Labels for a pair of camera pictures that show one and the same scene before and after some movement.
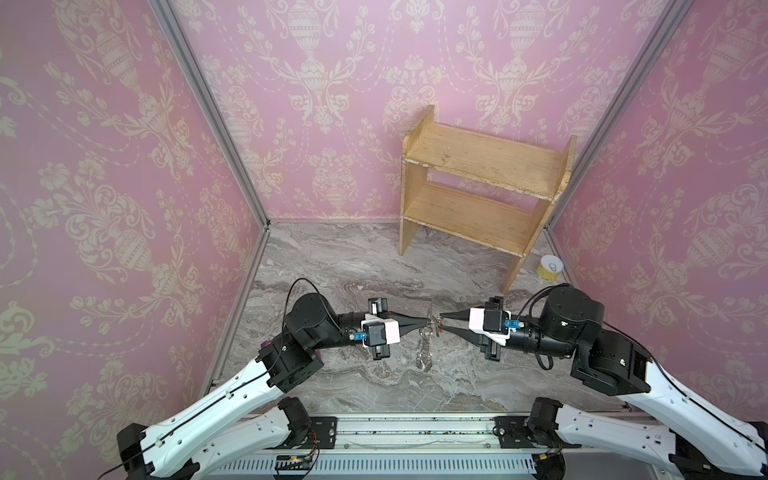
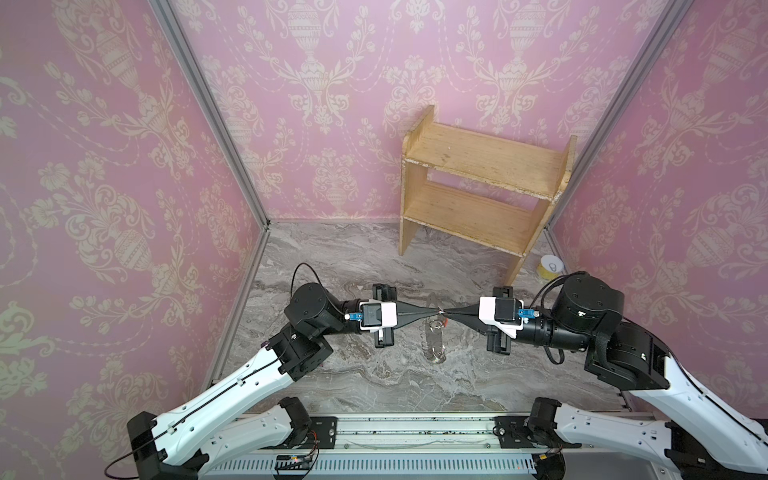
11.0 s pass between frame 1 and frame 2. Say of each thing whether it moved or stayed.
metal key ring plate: moved
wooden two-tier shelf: stayed
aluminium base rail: stayed
